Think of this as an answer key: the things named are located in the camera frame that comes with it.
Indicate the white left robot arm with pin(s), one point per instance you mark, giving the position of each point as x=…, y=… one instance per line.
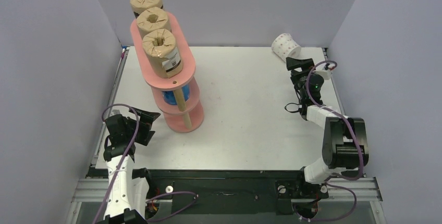
x=125, y=198

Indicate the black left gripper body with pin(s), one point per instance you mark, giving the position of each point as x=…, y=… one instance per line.
x=133, y=131

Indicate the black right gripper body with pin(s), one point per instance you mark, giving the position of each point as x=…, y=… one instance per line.
x=298, y=71

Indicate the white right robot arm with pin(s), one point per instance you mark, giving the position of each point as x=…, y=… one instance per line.
x=344, y=145

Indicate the brown roll front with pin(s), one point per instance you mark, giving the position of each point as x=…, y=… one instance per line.
x=152, y=19

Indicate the pink three-tier shelf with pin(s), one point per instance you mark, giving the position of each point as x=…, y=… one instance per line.
x=179, y=121

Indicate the brown paper roll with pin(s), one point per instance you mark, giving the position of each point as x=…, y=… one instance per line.
x=139, y=6

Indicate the white dotted roll top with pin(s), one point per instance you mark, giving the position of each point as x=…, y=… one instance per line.
x=285, y=46

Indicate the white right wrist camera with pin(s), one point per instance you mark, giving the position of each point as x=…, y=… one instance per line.
x=326, y=70

